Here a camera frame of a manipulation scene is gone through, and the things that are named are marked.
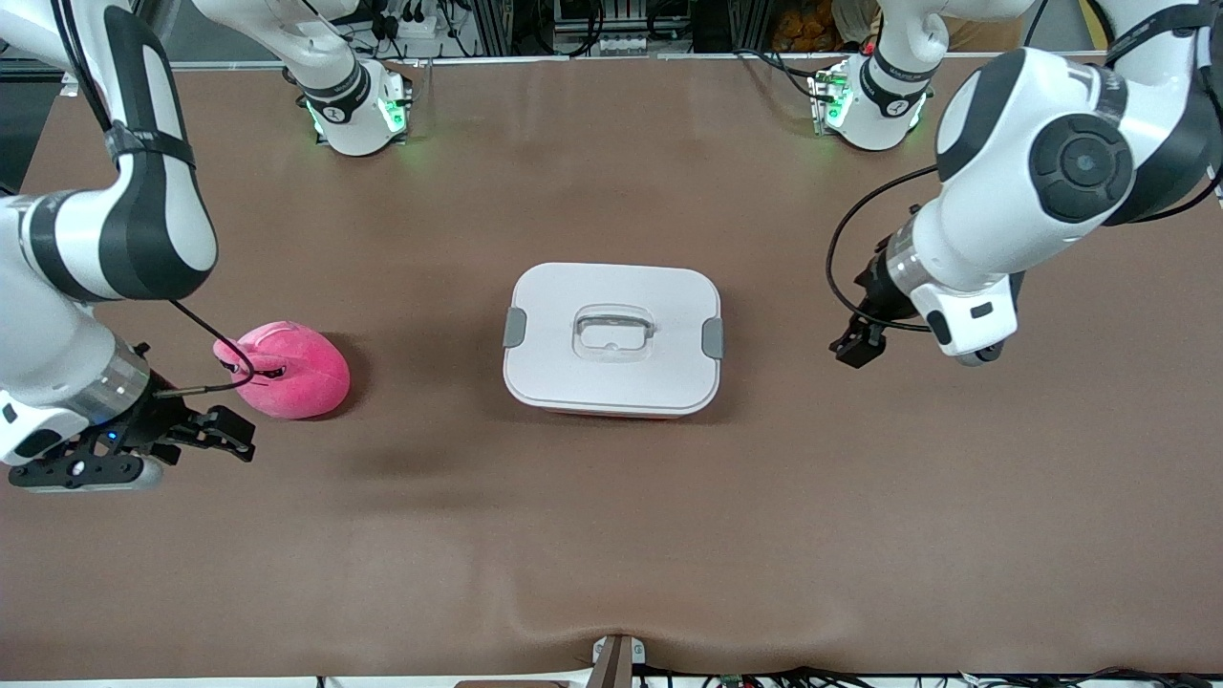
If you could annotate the white box lid grey clips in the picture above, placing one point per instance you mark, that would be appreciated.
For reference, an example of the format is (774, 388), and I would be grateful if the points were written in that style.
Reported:
(669, 373)

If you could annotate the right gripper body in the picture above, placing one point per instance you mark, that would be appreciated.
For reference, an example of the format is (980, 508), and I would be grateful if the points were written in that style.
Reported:
(160, 419)

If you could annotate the white power strip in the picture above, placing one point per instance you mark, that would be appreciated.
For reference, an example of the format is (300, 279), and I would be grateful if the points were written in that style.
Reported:
(420, 24)

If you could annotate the silver table edge rail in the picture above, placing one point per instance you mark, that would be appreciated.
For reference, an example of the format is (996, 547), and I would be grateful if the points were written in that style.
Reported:
(497, 60)

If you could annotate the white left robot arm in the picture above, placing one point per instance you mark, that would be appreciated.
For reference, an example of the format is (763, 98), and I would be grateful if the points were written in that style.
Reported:
(994, 191)

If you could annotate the brown table mat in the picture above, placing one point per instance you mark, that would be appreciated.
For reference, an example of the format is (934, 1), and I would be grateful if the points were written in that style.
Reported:
(611, 535)

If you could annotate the grey slotted metal bracket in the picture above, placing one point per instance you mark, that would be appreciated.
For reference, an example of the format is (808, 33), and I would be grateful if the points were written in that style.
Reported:
(621, 43)

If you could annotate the pink plush toy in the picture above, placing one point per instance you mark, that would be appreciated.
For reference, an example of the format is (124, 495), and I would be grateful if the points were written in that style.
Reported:
(306, 382)

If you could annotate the pink plastic storage box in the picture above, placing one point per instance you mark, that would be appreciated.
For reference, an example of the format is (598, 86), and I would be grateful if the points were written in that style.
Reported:
(616, 416)

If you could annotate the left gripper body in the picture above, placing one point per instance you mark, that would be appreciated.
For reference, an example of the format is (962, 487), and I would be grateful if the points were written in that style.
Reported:
(877, 295)

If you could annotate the orange snack bag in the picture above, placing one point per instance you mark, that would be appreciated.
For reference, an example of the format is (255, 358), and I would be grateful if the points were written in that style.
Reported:
(807, 33)

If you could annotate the metal table clamp bracket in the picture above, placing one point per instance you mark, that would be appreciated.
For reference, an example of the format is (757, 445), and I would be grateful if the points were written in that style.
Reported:
(611, 664)

